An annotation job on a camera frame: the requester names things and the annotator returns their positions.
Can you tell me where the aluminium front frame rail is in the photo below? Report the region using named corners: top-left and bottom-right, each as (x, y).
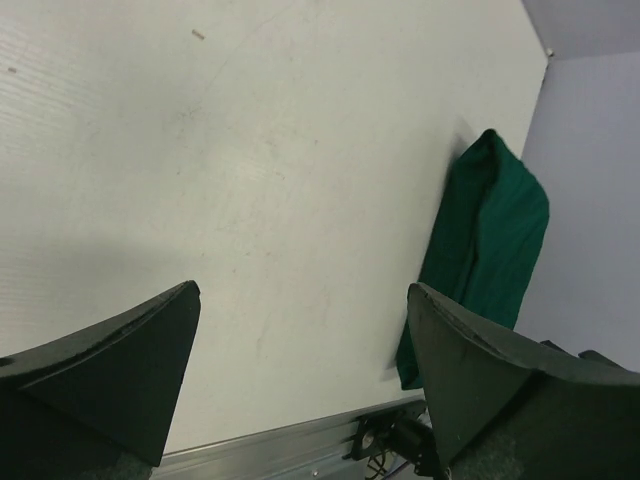
top-left (158, 395), bottom-right (431, 480)

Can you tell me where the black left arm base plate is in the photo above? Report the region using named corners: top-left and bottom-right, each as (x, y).
top-left (344, 400), bottom-right (447, 479)

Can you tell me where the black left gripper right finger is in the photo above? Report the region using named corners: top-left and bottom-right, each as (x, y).
top-left (407, 283), bottom-right (639, 479)

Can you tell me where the dark green surgical cloth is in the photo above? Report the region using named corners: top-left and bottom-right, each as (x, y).
top-left (395, 128), bottom-right (551, 392)

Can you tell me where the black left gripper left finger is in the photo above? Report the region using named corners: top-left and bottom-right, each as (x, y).
top-left (1, 280), bottom-right (201, 479)

